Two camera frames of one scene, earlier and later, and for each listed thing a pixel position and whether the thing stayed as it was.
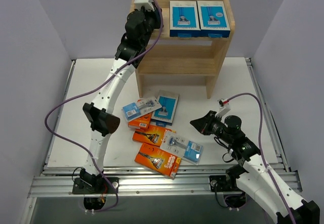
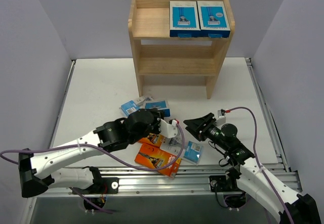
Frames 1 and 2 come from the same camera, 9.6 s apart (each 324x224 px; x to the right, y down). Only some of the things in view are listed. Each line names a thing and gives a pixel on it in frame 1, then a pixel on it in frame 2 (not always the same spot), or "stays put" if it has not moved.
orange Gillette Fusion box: (158, 160) stays put
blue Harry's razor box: (165, 115) to (161, 105)
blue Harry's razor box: (184, 19) stays put
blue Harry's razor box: (213, 20) stays put
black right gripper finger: (202, 124) to (198, 134)
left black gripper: (154, 19) to (157, 119)
